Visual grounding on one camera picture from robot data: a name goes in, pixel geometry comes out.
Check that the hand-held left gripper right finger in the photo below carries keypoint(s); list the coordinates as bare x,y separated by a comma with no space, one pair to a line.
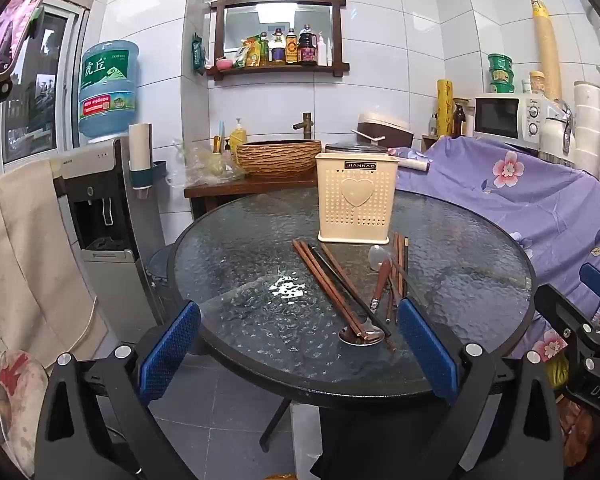
425,347

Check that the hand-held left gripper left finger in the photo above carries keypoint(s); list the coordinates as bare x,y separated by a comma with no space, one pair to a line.
172,347

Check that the beige perforated utensil holder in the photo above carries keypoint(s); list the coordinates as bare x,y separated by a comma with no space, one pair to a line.
356,200

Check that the dark grey trash bin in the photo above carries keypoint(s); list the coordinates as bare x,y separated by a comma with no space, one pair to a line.
161,270

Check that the black chopstick with gold band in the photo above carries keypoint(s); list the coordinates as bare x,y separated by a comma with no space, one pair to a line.
349,291

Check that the clear plastic spoon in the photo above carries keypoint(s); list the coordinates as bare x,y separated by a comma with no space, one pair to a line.
376,256

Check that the purple floral cloth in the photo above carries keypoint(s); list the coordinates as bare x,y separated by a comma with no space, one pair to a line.
530,200

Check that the round glass table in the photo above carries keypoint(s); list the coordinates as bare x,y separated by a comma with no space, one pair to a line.
260,270

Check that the grey water dispenser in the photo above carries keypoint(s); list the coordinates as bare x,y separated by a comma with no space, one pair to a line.
97,220

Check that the white electric kettle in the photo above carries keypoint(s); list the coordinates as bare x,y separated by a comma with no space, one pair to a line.
557,135

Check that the patterned round cushion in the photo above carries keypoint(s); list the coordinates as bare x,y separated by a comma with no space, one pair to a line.
7,400

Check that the wooden counter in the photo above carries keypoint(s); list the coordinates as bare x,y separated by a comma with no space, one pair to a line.
240,187

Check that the teal cup tube holder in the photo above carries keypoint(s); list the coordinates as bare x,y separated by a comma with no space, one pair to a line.
152,172

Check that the beige cloth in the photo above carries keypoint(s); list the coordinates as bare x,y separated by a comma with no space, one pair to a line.
25,250

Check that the rolled white paper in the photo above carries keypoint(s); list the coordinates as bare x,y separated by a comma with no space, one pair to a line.
412,163

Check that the clear plastic bag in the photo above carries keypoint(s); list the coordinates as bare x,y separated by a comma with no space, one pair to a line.
207,165

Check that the white microwave oven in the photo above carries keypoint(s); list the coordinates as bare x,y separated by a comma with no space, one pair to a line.
500,117

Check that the white paper cup tube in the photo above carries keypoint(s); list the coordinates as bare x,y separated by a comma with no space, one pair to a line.
140,145

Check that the glass jar with lid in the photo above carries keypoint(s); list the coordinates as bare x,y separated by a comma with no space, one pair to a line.
537,84

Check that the cream pot with glass lid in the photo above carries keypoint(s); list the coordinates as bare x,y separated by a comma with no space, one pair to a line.
355,148

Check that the yellow and blue brushes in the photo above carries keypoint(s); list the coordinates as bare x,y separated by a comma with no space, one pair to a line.
218,141

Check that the brown glass bottle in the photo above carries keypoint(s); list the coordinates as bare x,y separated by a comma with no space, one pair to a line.
460,120

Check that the brown ribbed wash basin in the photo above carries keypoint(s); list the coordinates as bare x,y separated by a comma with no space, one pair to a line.
279,159

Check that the yellow soap pump bottle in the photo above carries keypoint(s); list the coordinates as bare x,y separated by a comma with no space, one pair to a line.
238,137

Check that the brown and white rice cooker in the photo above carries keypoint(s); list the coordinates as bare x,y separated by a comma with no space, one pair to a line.
382,127

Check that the green instant noodle bowls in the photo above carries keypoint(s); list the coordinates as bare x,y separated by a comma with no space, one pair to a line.
501,74

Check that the yellow wrap roll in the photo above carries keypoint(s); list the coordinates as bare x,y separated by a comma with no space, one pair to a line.
445,107

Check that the stack of yellow paper cups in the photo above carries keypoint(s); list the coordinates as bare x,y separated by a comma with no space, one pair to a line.
547,50

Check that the brass faucet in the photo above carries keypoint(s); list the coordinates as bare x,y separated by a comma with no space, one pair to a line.
306,125

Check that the blue water jug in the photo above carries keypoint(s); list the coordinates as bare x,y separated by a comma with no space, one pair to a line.
109,90

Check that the pink small bowl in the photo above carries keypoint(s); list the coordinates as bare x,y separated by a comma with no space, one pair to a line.
224,63

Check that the green hanging packet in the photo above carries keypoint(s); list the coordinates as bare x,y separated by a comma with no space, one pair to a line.
197,55

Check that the yellow seasoning packets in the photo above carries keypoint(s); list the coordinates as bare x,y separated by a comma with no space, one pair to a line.
247,54

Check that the green glass bottle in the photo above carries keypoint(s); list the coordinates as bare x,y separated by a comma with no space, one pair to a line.
264,50

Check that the white squeeze bottle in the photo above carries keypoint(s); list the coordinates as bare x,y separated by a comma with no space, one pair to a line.
322,52

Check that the wooden framed mirror shelf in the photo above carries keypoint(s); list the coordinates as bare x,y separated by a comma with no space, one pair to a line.
220,35

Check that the clear bottle with blue label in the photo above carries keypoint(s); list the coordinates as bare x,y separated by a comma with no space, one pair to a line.
277,49

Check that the bottle with orange label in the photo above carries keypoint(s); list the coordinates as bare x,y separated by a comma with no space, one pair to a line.
291,47

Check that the dark soy sauce bottle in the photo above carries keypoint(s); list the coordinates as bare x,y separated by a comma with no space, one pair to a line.
307,46

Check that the window frame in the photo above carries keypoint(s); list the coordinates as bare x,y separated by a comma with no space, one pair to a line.
75,75

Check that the smartphone on mount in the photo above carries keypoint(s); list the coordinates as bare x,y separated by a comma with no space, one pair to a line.
10,20

